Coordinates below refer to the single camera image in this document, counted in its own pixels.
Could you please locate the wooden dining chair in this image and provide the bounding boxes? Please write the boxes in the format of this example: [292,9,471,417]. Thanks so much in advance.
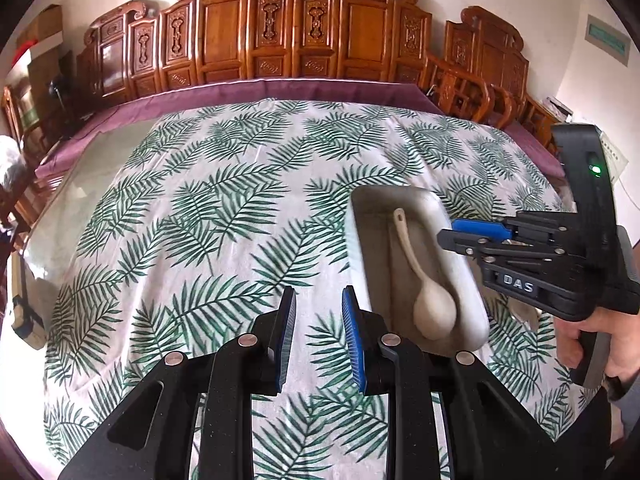
[1,87,44,231]

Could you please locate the person's right hand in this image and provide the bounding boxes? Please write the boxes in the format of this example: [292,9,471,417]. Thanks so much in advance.
[552,306,640,386]

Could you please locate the carved wooden sofa bench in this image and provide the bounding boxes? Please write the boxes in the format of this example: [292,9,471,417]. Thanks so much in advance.
[74,0,497,124]

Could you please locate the wall electrical panel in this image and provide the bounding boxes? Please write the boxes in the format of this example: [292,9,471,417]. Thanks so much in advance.
[585,14,630,66]

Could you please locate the purple bench cushion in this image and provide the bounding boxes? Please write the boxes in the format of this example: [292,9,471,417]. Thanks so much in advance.
[35,78,442,180]

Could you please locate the carved wooden armchair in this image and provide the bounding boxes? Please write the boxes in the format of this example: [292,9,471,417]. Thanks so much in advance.
[444,6,558,154]

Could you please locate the purple armchair cushion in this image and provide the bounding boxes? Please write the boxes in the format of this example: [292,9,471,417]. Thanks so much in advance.
[504,122,565,179]

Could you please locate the grey utensil tray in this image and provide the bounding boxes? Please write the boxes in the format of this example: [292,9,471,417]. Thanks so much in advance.
[345,185,489,356]

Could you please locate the stacked cardboard boxes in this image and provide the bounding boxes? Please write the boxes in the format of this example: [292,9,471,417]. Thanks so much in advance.
[6,4,64,129]

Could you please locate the palm leaf tablecloth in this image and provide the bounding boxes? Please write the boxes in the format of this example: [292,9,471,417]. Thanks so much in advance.
[43,98,563,479]

